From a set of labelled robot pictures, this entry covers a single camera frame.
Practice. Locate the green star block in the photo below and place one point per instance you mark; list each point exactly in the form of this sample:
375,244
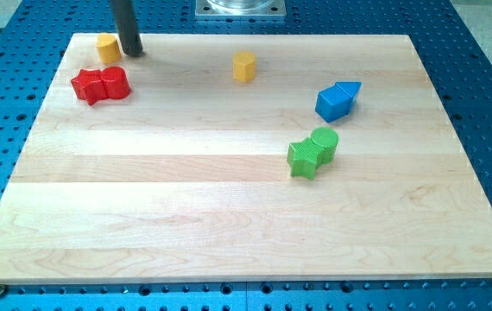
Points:
304,158

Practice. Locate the light wooden board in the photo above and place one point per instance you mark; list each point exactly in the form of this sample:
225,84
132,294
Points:
187,180

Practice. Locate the red star block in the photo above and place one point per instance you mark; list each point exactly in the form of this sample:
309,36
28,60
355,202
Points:
89,87

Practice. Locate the green cylinder block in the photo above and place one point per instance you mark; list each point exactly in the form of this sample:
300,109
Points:
327,139

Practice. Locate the yellow hexagon block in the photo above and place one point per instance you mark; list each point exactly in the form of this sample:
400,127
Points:
244,65

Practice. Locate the blue cube block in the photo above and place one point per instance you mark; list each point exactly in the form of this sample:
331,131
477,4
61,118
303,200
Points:
333,103

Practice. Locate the blue triangle block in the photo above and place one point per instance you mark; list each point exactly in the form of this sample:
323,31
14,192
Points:
350,88

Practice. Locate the red heart block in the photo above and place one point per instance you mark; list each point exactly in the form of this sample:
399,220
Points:
115,82

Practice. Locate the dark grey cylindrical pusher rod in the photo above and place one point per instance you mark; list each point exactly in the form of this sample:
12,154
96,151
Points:
127,28

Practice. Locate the yellow cylinder block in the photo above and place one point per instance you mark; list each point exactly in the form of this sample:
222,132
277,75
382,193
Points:
108,48

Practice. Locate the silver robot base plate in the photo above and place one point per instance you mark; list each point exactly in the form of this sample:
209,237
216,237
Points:
240,8

